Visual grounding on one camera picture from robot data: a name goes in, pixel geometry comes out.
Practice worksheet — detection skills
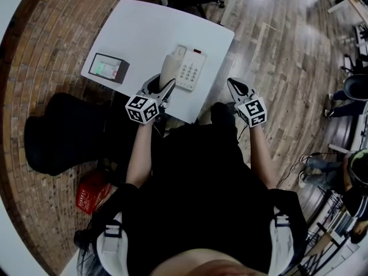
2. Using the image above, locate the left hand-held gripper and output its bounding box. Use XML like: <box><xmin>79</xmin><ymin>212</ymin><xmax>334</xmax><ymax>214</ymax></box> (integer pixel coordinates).
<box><xmin>125</xmin><ymin>73</ymin><xmax>177</xmax><ymax>125</ymax></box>

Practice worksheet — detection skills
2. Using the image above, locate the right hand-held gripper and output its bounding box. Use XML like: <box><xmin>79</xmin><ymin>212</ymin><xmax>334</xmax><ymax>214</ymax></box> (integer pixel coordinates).
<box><xmin>227</xmin><ymin>78</ymin><xmax>269</xmax><ymax>129</ymax></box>

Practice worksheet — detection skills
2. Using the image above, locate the white telephone handset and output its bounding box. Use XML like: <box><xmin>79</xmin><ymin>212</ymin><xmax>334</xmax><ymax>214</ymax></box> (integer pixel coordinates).
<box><xmin>158</xmin><ymin>53</ymin><xmax>185</xmax><ymax>94</ymax></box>

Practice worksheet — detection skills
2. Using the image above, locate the person's right forearm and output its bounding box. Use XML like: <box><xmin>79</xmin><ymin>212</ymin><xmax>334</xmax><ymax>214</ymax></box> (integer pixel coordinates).
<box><xmin>248</xmin><ymin>125</ymin><xmax>280</xmax><ymax>190</ymax></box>

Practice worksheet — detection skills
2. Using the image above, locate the person's left forearm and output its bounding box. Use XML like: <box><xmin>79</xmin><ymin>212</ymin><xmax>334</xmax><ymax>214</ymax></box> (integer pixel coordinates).
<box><xmin>124</xmin><ymin>122</ymin><xmax>154</xmax><ymax>190</ymax></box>

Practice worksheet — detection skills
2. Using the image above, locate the white telephone base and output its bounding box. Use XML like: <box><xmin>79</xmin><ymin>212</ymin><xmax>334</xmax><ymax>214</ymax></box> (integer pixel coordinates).
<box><xmin>172</xmin><ymin>44</ymin><xmax>209</xmax><ymax>93</ymax></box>

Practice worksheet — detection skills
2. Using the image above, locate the dark display box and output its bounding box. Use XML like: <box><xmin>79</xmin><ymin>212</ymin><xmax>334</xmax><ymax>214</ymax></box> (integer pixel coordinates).
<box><xmin>88</xmin><ymin>52</ymin><xmax>131</xmax><ymax>85</ymax></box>

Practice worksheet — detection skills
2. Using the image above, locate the white table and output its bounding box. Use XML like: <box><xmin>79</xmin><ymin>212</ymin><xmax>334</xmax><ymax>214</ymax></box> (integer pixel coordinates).
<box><xmin>80</xmin><ymin>0</ymin><xmax>235</xmax><ymax>125</ymax></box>

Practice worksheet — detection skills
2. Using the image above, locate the person's body in black clothes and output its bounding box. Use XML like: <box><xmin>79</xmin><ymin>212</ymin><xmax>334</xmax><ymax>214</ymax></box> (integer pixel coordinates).
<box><xmin>94</xmin><ymin>101</ymin><xmax>308</xmax><ymax>276</ymax></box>

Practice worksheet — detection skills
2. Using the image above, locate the red plastic crate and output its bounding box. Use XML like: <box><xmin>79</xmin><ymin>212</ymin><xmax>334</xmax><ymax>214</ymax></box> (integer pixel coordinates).
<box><xmin>75</xmin><ymin>172</ymin><xmax>114</xmax><ymax>216</ymax></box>

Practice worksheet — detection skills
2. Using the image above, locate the person's head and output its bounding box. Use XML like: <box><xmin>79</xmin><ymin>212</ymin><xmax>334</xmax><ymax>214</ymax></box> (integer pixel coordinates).
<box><xmin>152</xmin><ymin>248</ymin><xmax>268</xmax><ymax>276</ymax></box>

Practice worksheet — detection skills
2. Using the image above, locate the black floor fan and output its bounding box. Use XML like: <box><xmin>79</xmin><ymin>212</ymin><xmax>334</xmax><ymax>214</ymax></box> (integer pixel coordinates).
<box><xmin>74</xmin><ymin>228</ymin><xmax>105</xmax><ymax>276</ymax></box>

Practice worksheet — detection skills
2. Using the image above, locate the black floor cable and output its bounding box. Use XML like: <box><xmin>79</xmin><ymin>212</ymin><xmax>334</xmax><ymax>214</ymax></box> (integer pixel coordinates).
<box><xmin>277</xmin><ymin>151</ymin><xmax>338</xmax><ymax>188</ymax></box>

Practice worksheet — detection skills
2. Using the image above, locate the white shoulder strap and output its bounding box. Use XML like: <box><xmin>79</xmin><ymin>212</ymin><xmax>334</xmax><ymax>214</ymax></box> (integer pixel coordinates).
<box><xmin>96</xmin><ymin>211</ymin><xmax>128</xmax><ymax>276</ymax></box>
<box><xmin>270</xmin><ymin>206</ymin><xmax>296</xmax><ymax>276</ymax></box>

